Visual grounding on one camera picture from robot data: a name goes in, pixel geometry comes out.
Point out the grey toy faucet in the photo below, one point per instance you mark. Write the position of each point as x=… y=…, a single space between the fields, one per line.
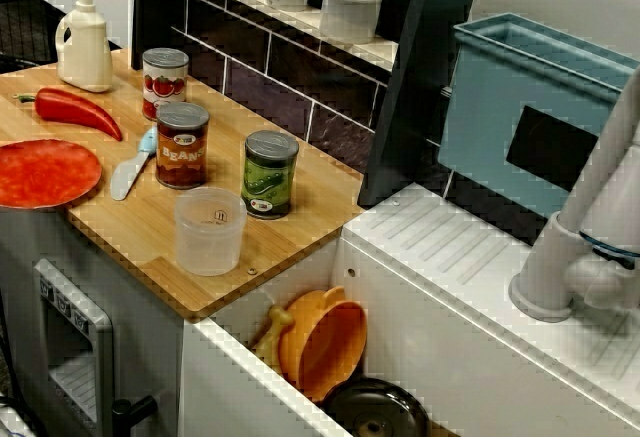
x=550 y=267

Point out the beans label tin can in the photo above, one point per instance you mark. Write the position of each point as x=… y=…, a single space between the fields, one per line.
x=181 y=154

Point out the black tiled shelf unit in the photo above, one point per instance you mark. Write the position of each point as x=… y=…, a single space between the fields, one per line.
x=280 y=72

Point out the green peas label can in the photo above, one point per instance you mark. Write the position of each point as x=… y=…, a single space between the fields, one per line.
x=269 y=182

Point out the white plastic detergent bottle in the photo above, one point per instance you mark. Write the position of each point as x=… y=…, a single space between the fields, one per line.
x=82 y=52

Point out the tomato label tin can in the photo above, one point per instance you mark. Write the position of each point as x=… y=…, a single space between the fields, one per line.
x=164 y=89

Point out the white sink basin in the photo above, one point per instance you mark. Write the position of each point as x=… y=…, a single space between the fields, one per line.
x=450 y=317

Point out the red toy chili pepper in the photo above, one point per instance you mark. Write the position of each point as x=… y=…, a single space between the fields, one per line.
x=70 y=109

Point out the red round plate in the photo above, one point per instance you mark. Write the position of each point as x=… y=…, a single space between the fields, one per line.
x=45 y=173

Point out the orange plastic bowl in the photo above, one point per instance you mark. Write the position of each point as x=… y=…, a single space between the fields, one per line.
x=330 y=352

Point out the black round pot lid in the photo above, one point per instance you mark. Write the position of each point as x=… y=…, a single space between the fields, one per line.
x=375 y=409

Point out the grey appliance front panel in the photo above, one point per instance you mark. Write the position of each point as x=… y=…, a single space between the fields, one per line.
x=75 y=337

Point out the medium clear jar white lid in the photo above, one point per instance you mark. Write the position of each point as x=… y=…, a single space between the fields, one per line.
x=352 y=7

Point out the blue plastic bin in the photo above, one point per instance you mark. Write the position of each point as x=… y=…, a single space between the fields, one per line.
x=480 y=122

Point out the clear lidless plastic cup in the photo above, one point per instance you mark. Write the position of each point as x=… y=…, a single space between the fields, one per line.
x=210 y=242

